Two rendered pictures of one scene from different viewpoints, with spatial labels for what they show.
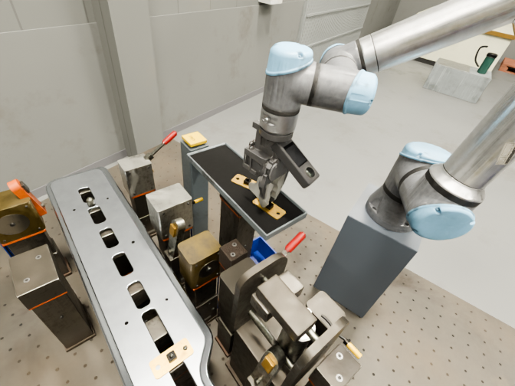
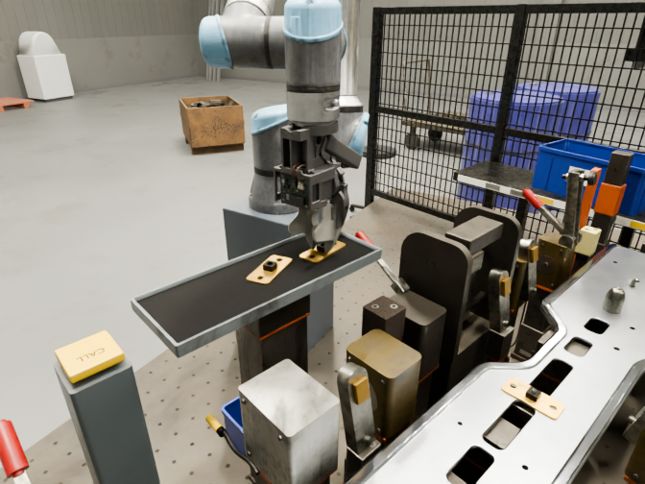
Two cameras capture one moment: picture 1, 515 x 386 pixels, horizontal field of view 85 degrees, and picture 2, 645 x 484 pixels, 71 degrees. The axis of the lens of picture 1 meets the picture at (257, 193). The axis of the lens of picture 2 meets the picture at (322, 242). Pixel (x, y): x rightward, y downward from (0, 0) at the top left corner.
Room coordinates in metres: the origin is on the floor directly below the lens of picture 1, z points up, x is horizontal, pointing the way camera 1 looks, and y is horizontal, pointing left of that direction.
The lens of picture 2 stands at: (0.48, 0.63, 1.51)
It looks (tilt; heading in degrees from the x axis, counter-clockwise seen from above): 26 degrees down; 273
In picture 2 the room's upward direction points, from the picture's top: straight up
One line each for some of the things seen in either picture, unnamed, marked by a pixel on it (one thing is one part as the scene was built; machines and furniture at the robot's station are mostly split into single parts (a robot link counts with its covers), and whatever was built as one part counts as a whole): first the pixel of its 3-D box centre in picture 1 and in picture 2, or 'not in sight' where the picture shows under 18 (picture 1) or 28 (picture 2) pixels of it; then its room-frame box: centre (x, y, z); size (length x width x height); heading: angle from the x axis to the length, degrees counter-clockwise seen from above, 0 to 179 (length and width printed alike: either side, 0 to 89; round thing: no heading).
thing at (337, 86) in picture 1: (340, 86); (309, 43); (0.54, -0.12, 1.47); 0.11 x 0.11 x 0.08; 87
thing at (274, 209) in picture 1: (269, 205); (322, 248); (0.51, -0.03, 1.17); 0.08 x 0.04 x 0.01; 55
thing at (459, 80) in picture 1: (464, 67); not in sight; (5.44, -3.16, 0.44); 0.89 x 0.71 x 0.87; 62
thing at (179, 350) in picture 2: (242, 183); (268, 276); (0.59, 0.05, 1.16); 0.37 x 0.14 x 0.02; 45
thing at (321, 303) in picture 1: (309, 338); not in sight; (0.32, -0.20, 0.89); 0.09 x 0.08 x 0.38; 135
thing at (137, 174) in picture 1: (146, 199); not in sight; (0.73, 0.41, 0.88); 0.12 x 0.07 x 0.36; 135
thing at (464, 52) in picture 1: (457, 39); not in sight; (8.01, -4.14, 0.44); 2.34 x 1.89 x 0.88; 151
